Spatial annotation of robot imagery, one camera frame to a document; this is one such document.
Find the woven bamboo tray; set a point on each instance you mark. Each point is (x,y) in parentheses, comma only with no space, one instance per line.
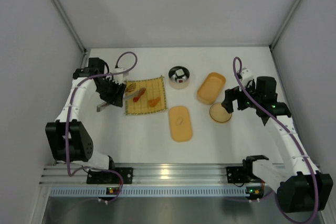
(154,88)

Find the slotted grey cable duct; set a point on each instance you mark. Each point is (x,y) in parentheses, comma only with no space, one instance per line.
(154,191)

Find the aluminium frame post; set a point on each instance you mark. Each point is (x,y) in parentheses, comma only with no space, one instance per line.
(285,23)
(66,20)

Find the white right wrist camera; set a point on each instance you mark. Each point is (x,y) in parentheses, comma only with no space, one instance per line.
(246,76)

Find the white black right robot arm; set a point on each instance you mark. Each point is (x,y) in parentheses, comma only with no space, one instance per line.
(301,186)

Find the aluminium mounting rail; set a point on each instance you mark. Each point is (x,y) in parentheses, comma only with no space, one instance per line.
(147,175)

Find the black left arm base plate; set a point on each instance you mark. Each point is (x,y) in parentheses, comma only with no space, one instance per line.
(104,178)

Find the white sushi roll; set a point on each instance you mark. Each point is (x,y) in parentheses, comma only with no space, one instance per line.
(179,73)

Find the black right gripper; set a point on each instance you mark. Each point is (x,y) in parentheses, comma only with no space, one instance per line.
(233,97)

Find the right aluminium frame post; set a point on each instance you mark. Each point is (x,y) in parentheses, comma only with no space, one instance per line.
(285,23)

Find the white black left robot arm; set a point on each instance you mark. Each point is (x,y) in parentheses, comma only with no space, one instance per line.
(67,136)

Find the round beige lid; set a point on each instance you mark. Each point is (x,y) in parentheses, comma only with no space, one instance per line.
(219,114)

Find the left aluminium frame post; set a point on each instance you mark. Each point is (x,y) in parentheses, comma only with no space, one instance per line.
(66,20)

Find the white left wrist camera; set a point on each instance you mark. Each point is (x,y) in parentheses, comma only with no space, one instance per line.
(119,75)

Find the beige oblong lunch box lid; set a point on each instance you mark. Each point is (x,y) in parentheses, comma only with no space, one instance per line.
(180,124)

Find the metal tongs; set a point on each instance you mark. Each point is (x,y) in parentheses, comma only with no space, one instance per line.
(129,93)

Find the red sausage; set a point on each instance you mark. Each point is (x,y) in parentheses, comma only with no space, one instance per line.
(139,94)

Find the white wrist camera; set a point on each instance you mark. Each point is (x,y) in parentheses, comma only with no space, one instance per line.
(246,76)
(119,75)

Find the beige oblong lunch box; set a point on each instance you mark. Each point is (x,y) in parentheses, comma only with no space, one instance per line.
(211,88)

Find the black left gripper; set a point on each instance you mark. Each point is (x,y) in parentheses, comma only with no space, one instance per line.
(113,95)

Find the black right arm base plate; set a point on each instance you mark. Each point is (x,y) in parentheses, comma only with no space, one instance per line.
(237,175)

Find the round metal bowl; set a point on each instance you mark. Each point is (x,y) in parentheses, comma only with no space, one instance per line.
(172,77)

